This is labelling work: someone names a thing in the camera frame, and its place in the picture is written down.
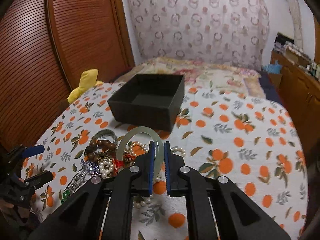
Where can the green jade bangle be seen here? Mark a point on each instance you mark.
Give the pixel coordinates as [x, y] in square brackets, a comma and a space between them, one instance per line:
[159, 147]

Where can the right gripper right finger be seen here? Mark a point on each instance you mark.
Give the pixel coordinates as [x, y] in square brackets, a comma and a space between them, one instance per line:
[217, 208]

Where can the orange print bedspread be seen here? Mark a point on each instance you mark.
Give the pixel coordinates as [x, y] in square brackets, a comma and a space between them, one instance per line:
[252, 141]

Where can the yellow plush toy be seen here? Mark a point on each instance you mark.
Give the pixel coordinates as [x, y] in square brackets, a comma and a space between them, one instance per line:
[88, 80]

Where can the patterned lace curtain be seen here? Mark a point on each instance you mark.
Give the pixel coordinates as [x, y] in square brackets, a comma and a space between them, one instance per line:
[215, 31]

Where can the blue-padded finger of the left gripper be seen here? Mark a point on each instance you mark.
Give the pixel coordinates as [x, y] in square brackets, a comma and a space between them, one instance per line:
[32, 151]

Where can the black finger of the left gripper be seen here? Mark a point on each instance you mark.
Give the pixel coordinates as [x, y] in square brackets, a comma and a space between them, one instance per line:
[39, 180]

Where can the brown louvered wardrobe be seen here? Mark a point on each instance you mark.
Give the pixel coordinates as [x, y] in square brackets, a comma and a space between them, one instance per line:
[45, 46]

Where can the silver bangle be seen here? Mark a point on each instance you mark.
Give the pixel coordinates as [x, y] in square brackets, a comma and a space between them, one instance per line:
[105, 133]

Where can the floral quilt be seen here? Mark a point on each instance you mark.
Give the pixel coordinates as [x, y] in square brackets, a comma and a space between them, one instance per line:
[203, 75]

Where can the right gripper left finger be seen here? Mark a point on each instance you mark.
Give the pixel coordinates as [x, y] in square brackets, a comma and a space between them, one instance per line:
[101, 208]

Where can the wooden sideboard cabinet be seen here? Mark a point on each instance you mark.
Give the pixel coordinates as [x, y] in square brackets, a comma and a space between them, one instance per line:
[300, 96]

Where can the silver hair clip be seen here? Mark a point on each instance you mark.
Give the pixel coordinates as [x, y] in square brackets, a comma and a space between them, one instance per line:
[87, 171]

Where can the black open box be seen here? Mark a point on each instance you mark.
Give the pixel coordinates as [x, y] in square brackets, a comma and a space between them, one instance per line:
[151, 100]

